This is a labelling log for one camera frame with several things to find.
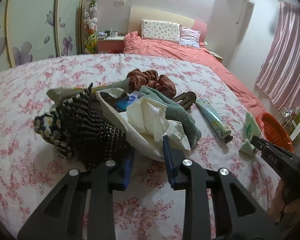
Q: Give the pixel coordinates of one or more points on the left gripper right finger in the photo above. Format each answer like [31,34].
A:
[237,214]

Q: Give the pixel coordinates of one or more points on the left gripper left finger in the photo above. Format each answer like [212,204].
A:
[60,215]

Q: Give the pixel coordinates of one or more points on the green white wrapper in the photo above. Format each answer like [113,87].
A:
[250,130]

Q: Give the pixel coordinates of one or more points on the blue floral cream tube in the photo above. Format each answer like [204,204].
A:
[216,121]

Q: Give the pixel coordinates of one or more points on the white tissue paper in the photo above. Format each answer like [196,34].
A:
[148,117]

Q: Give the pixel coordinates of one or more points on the white yellow snack wrapper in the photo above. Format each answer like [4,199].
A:
[105,98]

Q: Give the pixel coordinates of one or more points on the orange plastic trash basket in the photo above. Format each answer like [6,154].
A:
[274,131]

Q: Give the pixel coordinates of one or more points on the person's right hand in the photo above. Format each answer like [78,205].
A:
[278,205]

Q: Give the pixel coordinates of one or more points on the cluttered side shelf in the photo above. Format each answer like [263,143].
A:
[290,120]

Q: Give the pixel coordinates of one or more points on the pink floral bed sheet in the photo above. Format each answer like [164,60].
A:
[149,208]

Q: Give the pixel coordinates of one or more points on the black white crochet pouch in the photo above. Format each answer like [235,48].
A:
[80,130]

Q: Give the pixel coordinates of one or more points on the pink striped curtain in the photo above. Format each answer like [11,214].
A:
[279,76]

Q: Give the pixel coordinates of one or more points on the grey green sock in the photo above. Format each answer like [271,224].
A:
[174,112]

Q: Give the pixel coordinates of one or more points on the blue tissue packet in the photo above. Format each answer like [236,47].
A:
[126,101]

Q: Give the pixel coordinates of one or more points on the far side nightstand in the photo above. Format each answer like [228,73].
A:
[218,57]

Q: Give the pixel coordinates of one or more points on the brown red scrunchie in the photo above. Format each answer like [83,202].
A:
[151,79]

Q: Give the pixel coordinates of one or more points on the pink striped pillow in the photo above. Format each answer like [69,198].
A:
[189,37]

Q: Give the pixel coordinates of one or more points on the pink white nightstand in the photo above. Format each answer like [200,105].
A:
[112,45]

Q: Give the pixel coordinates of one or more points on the white floral pillow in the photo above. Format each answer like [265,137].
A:
[160,30]

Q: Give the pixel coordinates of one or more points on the coral red duvet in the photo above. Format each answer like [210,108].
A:
[134,44]

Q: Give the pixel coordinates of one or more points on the floral sliding wardrobe door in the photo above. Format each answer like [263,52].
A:
[33,30]

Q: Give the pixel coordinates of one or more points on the beige pink headboard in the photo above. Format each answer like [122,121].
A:
[143,13]

